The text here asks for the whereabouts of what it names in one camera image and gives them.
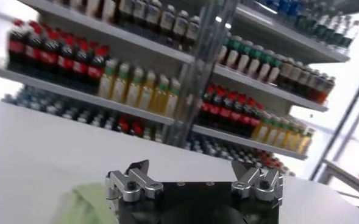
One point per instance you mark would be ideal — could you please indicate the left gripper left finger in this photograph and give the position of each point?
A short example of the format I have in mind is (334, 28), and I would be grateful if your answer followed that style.
(136, 182)

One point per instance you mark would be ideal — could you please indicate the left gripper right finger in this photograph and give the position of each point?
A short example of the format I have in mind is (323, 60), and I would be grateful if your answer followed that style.
(258, 182)

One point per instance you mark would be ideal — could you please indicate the light green polo shirt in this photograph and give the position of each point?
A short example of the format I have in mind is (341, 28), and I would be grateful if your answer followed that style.
(87, 207)

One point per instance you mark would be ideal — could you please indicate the yellow juice bottle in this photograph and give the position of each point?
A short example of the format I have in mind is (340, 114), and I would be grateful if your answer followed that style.
(160, 98)
(147, 94)
(172, 101)
(134, 90)
(281, 136)
(120, 86)
(107, 83)
(271, 133)
(290, 138)
(261, 131)
(298, 140)
(306, 142)

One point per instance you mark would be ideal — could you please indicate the red-cap cola bottle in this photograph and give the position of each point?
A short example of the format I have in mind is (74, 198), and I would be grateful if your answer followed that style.
(207, 108)
(49, 58)
(247, 119)
(16, 48)
(238, 117)
(256, 121)
(217, 111)
(65, 62)
(96, 71)
(33, 53)
(80, 67)
(228, 114)

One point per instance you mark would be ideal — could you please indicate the grey metal shelving rack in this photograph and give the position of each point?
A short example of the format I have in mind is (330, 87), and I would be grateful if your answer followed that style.
(75, 95)
(273, 90)

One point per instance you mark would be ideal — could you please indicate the black slanted metal pole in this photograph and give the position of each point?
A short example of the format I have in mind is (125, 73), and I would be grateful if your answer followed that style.
(343, 121)

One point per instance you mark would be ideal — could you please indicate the grey slanted metal pole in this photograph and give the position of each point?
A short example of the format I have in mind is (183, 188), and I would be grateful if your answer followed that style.
(353, 128)

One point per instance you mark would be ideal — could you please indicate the beige-label dark drink bottle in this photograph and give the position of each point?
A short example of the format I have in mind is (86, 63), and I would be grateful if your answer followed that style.
(285, 74)
(295, 78)

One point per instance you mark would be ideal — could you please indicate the blue-label dark drink bottle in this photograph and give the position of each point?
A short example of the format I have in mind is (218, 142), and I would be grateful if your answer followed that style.
(303, 81)
(180, 27)
(167, 22)
(193, 32)
(319, 88)
(125, 10)
(139, 13)
(326, 91)
(153, 16)
(311, 85)

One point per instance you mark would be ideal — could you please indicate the green-cap dark tea bottle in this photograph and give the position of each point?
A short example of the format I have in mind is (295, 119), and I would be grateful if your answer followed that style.
(274, 72)
(234, 56)
(108, 10)
(265, 68)
(93, 7)
(254, 64)
(244, 60)
(225, 51)

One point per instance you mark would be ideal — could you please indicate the white metal frame table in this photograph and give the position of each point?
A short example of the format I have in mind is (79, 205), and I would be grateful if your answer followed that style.
(343, 176)

